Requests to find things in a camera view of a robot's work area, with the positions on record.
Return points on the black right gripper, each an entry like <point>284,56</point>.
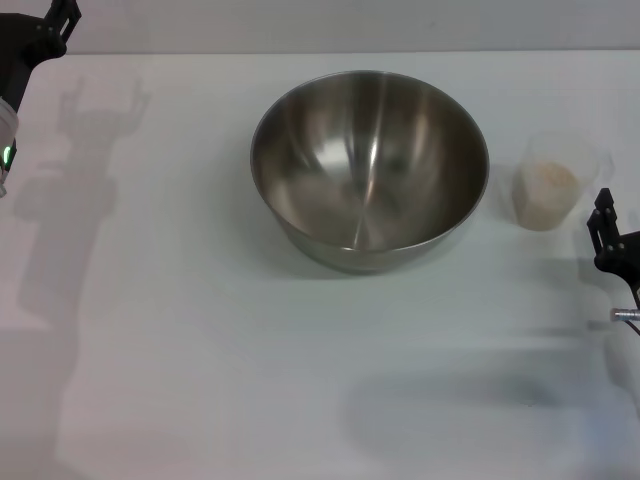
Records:
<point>625,260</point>

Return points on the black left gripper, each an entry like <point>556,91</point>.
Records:
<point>25,45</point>

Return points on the white uncooked rice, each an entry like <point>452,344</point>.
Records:
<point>542,200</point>

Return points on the clear plastic measuring cup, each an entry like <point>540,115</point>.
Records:
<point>555,150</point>

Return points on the stainless steel mixing bowl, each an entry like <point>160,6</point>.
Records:
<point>370,175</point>

